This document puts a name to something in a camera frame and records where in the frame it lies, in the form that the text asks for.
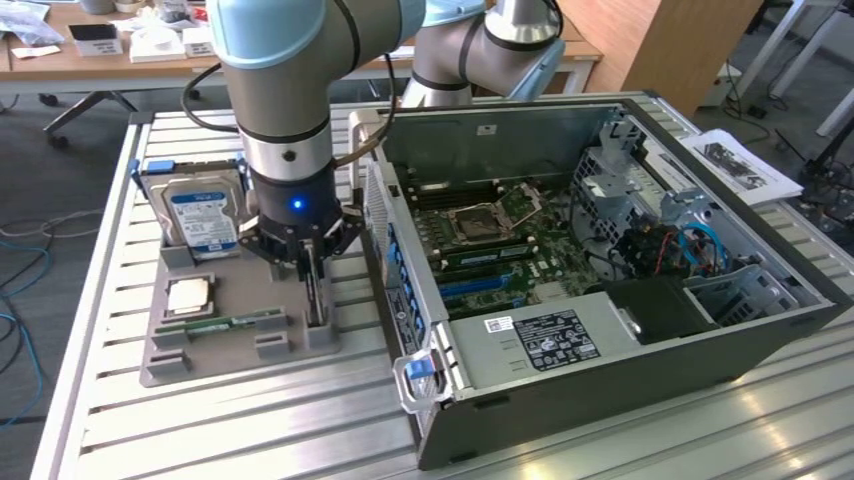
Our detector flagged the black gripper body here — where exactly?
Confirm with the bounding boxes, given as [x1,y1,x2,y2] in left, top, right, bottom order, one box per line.
[250,167,350,256]

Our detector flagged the graphics card with metal bracket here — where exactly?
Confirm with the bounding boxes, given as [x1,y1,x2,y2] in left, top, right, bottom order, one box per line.
[298,238,330,329]

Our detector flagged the hard disk with blue label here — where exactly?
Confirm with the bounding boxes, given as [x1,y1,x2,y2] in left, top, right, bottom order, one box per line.
[147,178,255,256]

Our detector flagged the grey plastic parts rack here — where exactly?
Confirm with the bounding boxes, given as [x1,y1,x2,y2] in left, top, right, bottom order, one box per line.
[138,188,343,389]

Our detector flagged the silver CPU chip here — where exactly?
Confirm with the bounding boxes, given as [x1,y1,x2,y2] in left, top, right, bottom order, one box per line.
[166,279,214,314]

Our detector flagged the green RAM stick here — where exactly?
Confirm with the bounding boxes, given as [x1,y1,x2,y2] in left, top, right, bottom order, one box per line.
[154,309,286,335]
[437,239,539,266]

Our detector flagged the CPU socket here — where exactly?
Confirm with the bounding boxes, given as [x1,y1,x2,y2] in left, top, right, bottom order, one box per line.
[451,203,513,246]

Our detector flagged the black RAM slot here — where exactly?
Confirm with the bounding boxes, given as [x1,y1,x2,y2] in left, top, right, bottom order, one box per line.
[437,263,515,285]

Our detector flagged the blue plastic disk caddy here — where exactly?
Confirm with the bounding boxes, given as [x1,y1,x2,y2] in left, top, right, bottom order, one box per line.
[131,157,250,201]

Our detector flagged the metal socket cover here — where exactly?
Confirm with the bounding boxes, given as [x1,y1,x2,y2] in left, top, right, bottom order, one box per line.
[497,182,543,231]

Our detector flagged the wooden office desk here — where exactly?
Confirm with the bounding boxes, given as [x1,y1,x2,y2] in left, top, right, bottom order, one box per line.
[236,37,606,109]
[0,2,243,149]

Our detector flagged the green motherboard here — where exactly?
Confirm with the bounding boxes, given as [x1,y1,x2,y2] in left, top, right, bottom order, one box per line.
[399,172,622,321]

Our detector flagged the grey power supply unit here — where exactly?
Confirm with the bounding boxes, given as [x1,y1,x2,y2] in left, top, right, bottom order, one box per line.
[447,292,642,391]

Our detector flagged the small white box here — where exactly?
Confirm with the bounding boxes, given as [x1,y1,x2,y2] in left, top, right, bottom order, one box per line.
[180,25,219,59]

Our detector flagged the white boxes on desk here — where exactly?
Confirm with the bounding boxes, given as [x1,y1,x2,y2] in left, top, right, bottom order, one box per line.
[127,27,188,64]

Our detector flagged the perforated metal drive cage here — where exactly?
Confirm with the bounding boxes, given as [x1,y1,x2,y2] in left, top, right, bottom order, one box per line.
[570,107,713,261]

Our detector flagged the white box with black top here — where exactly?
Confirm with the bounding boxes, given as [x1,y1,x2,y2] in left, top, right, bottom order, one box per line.
[68,23,126,57]

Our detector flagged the white paper card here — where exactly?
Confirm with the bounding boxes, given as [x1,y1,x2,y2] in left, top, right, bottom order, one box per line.
[10,44,63,60]

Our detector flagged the dark grey open PC case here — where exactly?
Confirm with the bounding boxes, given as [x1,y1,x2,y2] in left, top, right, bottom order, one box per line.
[347,89,854,471]

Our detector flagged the clear plastic bag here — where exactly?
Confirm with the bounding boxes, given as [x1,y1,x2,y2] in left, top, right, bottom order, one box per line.
[0,12,68,49]

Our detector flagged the wooden cabinet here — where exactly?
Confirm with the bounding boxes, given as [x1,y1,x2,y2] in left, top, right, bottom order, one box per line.
[557,0,766,116]

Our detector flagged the printed paper stack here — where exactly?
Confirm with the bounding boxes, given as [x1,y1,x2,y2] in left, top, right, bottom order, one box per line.
[679,128,806,206]

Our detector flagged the grey metal disk bay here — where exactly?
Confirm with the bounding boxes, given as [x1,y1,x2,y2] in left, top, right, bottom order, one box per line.
[683,264,802,326]

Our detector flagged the white floor box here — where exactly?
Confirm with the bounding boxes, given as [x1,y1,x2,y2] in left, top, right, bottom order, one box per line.
[710,62,743,109]

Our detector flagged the black tripod stand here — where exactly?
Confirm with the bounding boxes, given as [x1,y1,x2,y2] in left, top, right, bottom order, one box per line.
[777,89,854,231]

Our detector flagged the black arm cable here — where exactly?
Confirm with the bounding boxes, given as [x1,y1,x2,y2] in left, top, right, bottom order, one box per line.
[182,49,397,169]

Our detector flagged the blue floor cable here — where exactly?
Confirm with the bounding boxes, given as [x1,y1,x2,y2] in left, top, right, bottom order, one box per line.
[0,239,52,431]

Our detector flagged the black wire bundle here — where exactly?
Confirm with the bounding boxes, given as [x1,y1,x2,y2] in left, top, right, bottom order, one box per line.
[613,224,677,279]

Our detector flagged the blue wire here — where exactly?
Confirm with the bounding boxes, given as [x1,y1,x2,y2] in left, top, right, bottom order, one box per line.
[673,222,733,276]

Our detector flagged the white table frame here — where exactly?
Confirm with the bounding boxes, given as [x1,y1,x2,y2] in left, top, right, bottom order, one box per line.
[733,0,854,136]

